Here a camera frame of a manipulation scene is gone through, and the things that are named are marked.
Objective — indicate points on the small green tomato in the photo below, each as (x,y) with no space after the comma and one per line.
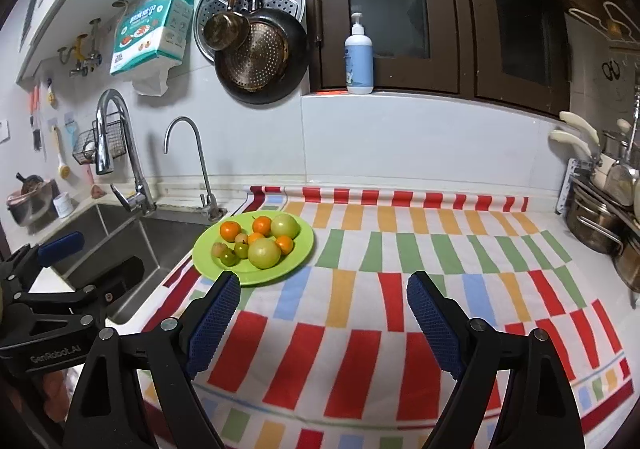
(228,258)
(241,250)

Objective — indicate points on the stainless steel sink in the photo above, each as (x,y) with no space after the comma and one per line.
(112,235)

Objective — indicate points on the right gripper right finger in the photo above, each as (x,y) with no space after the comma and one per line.
(539,409)

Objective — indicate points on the wire sink caddy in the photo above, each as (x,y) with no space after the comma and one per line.
(86,145)

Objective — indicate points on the stainless steel pot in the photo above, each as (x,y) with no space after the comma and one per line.
(593,224)

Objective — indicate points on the colourful striped tablecloth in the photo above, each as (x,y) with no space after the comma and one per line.
(332,357)

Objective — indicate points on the large yellow-green apple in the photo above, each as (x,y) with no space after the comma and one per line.
(264,253)

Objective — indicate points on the dark wooden window frame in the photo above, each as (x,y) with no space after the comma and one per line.
(511,52)

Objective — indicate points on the cream handled pot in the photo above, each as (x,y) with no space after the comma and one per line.
(587,145)

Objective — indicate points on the wall water valve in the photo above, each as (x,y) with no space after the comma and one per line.
(85,62)

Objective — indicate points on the white blue soap bottle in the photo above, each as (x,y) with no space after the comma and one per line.
(358,55)

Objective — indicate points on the paper towel pack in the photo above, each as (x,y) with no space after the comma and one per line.
(150,42)

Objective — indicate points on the small brass saucepan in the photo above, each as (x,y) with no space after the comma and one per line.
(226,30)

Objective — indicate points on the white cup by sink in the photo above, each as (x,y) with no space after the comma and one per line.
(63,205)

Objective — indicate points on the large green apple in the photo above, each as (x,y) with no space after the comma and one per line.
(284,225)

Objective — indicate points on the person's left hand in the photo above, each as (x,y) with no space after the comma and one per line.
(45,393)

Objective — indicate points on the small brown-yellow fruit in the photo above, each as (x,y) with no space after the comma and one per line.
(218,249)

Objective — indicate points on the small orange tangerine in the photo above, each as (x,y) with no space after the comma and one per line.
(262,225)

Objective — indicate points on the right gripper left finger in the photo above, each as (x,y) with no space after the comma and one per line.
(107,410)

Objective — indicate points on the black frying pan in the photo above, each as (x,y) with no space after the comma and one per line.
(272,60)

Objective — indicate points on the lime green plate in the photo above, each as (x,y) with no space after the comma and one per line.
(211,266)

